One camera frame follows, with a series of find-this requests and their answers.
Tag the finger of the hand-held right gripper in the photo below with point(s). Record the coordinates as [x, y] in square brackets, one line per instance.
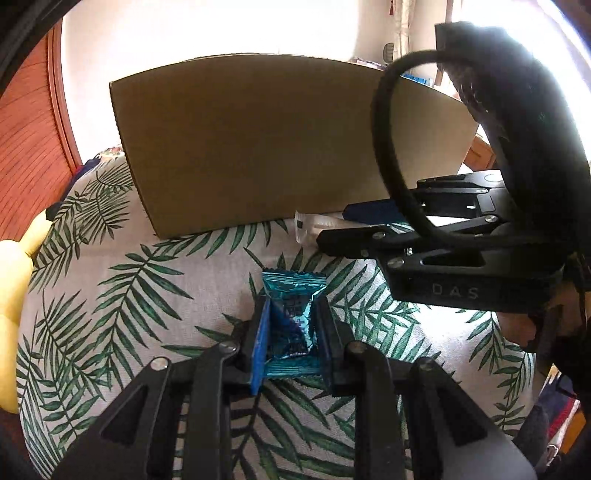
[351, 240]
[369, 211]

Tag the wooden slatted headboard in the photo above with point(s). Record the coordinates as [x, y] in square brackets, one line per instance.
[32, 138]

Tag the person's right forearm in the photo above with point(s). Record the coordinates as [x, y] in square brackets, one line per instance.
[531, 115]

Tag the person's right hand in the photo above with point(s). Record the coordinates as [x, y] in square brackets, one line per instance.
[521, 330]

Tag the teal foil snack packet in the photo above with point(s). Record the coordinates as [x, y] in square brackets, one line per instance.
[291, 295]

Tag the wooden side furniture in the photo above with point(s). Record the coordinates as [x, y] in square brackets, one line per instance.
[480, 157]

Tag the clear plastic wrapper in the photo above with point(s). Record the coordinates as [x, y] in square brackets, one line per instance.
[309, 228]

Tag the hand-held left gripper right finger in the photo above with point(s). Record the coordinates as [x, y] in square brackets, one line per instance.
[325, 341]

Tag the yellow plush toy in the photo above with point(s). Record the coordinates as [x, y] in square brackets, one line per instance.
[14, 300]

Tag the leaf print cloth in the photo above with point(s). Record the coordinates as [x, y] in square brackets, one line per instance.
[138, 300]

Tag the brown cardboard box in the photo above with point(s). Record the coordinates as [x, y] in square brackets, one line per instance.
[254, 138]

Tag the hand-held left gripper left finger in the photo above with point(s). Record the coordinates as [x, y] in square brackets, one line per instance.
[258, 350]

